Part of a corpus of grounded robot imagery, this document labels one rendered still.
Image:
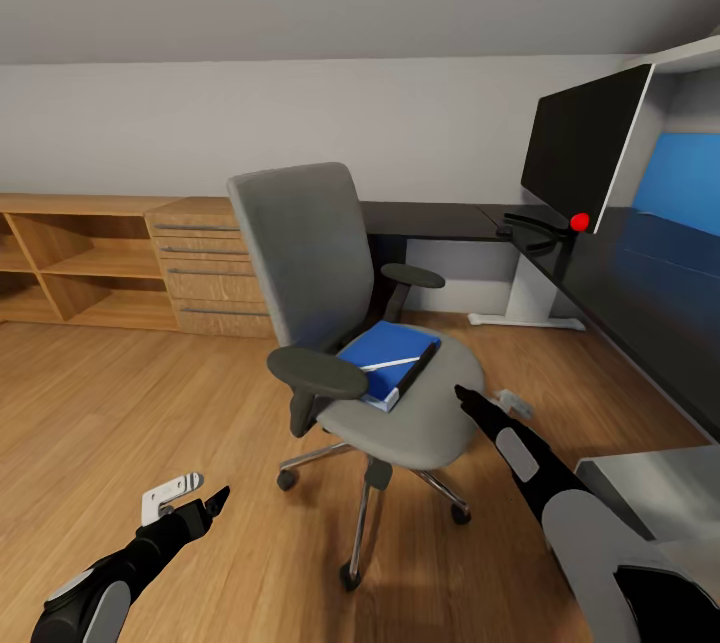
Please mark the monitor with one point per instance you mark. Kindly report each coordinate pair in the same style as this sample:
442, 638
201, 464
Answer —
578, 140

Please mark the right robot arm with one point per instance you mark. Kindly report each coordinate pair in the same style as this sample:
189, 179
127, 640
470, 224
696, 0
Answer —
629, 591

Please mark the folder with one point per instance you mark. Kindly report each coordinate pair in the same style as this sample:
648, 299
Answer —
387, 342

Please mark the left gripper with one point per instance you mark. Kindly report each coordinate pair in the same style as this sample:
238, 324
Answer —
186, 524

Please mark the pen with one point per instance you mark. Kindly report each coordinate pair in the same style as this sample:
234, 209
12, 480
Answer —
373, 367

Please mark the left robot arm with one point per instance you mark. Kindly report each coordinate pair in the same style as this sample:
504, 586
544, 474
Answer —
93, 606

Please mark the swivel chair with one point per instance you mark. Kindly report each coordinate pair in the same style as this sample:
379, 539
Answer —
306, 238

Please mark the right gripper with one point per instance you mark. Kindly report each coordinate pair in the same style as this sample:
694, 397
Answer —
473, 404

